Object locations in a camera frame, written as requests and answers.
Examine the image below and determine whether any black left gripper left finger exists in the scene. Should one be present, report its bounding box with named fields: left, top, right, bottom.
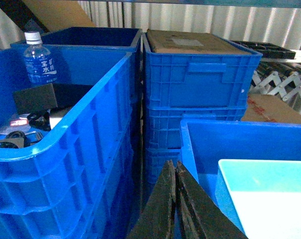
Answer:
left=127, top=160, right=176, bottom=239

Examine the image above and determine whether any black compartment tray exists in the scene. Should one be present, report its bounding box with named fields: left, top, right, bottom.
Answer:
left=234, top=41, right=296, bottom=60

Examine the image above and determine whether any blue crate under teal bin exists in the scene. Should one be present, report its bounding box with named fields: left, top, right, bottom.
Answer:
left=179, top=119, right=301, bottom=212

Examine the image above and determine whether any lower blue stacked crate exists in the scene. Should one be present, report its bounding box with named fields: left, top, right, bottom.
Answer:
left=143, top=106, right=247, bottom=184

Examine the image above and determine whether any blue crate at left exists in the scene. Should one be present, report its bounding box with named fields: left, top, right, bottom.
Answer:
left=0, top=48, right=133, bottom=239

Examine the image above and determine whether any brown cardboard sheet on crate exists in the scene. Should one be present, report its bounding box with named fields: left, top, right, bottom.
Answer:
left=147, top=29, right=249, bottom=55

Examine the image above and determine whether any dark blue crate at back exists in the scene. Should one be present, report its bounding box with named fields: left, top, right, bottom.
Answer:
left=10, top=26, right=143, bottom=54

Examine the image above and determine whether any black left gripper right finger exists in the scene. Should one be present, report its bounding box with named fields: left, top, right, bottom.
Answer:
left=175, top=161, right=247, bottom=239

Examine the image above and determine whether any expandable roller conveyor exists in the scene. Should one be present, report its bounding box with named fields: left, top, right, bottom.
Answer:
left=249, top=61, right=301, bottom=115

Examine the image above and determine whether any light teal plastic bin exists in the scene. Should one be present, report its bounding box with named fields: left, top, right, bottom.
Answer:
left=215, top=159, right=301, bottom=239

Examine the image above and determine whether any black foam block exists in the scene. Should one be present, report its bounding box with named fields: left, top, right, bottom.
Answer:
left=13, top=83, right=58, bottom=115

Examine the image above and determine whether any blue crate with cardboard lid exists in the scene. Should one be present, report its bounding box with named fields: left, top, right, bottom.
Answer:
left=142, top=33, right=262, bottom=108

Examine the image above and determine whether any clear water bottle blue label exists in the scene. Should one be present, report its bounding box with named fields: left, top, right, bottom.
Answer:
left=23, top=31, right=57, bottom=86

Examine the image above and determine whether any brown cardboard box red print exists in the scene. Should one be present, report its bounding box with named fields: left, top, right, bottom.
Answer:
left=241, top=94, right=301, bottom=124

